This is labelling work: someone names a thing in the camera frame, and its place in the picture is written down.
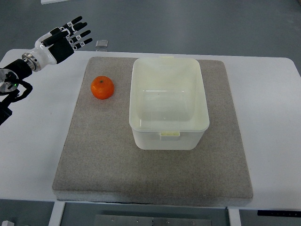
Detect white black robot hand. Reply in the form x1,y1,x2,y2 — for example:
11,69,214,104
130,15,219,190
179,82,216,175
22,16,93,72

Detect orange fruit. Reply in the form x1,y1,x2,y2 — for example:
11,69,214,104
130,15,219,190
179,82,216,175
90,76,115,100

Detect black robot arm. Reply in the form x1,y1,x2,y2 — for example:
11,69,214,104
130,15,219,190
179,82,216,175
0,16,93,123

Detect white plastic box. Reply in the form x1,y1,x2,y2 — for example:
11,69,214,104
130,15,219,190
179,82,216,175
129,57,210,150

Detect small clear plastic object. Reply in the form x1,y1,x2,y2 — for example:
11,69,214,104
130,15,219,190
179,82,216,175
95,40,108,52

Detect white object at top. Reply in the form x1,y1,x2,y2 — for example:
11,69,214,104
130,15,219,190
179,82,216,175
40,0,68,5

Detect grey felt mat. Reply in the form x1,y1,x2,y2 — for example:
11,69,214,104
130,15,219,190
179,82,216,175
52,57,253,206

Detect white table leg left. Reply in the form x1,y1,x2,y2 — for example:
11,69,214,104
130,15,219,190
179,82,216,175
48,201,65,226

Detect white table leg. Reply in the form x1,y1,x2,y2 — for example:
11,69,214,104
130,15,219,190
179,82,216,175
228,208,242,226
48,201,65,226

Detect grey metal plate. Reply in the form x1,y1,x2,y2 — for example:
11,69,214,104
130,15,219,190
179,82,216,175
94,214,212,226

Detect small white floor object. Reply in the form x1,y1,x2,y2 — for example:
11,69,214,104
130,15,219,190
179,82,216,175
1,220,15,226

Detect white table leg right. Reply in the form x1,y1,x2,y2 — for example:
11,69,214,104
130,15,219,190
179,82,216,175
228,208,242,226

